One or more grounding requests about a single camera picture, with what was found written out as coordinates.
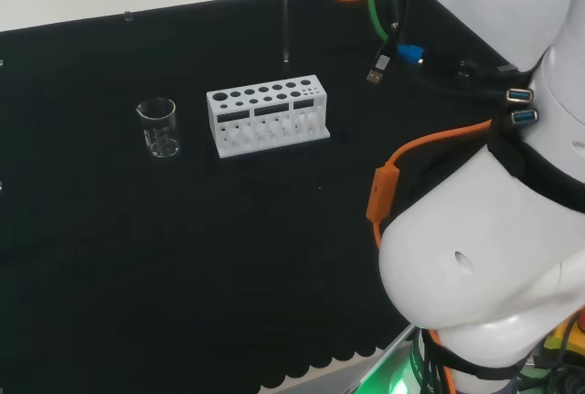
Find clear glass rod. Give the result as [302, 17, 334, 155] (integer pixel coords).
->
[282, 0, 291, 64]

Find white test tube rack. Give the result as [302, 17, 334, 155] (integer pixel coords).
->
[205, 74, 332, 160]

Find clear glass beaker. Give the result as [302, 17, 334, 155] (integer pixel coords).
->
[134, 97, 182, 159]

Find black USB hub blue ports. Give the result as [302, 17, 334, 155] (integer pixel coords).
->
[502, 86, 541, 126]

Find black bench cloth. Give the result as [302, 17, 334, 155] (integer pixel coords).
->
[0, 0, 534, 394]

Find yellow stop button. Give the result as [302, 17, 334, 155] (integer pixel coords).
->
[542, 304, 585, 357]

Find black cable with USB plug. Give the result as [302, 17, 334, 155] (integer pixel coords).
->
[366, 0, 413, 87]

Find blue cable connector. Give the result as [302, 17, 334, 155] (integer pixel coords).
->
[396, 43, 426, 67]

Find black adapter cable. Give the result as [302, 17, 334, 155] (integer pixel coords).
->
[422, 59, 531, 93]

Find orange cable with inline box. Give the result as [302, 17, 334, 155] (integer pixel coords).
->
[306, 0, 494, 394]

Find pale base plate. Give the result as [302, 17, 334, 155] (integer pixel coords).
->
[347, 323, 424, 394]

